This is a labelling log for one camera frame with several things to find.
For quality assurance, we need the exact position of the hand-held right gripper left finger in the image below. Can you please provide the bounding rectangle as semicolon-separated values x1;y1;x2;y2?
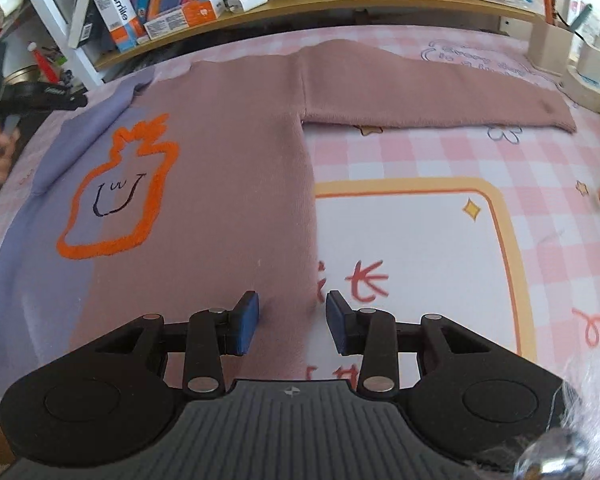
95;290;260;401

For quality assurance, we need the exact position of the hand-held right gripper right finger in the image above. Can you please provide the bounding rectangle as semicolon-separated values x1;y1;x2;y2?
326;290;495;401

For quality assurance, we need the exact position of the pink and purple sweater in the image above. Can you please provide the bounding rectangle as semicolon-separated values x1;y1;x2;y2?
0;38;578;393

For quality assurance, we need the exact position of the red bottle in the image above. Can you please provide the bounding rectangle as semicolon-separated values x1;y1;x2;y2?
26;41;65;85

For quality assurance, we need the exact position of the pink checked blanket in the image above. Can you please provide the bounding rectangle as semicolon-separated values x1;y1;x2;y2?
0;25;600;411

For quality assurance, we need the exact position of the orange and white box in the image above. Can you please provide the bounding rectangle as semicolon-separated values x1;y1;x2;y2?
143;0;227;41

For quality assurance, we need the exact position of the white charger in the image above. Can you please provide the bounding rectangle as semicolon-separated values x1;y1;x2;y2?
227;0;269;14

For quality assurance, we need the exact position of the white power strip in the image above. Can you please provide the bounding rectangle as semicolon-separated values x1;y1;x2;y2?
560;64;600;117

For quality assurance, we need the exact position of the beige pen holder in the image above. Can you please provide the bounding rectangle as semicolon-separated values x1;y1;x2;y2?
526;19;574;77

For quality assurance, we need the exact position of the white plug adapter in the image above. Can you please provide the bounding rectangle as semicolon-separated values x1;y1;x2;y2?
579;35;600;82

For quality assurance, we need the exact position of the white frame wooden bookshelf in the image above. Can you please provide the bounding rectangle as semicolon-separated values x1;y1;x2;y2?
7;0;556;88

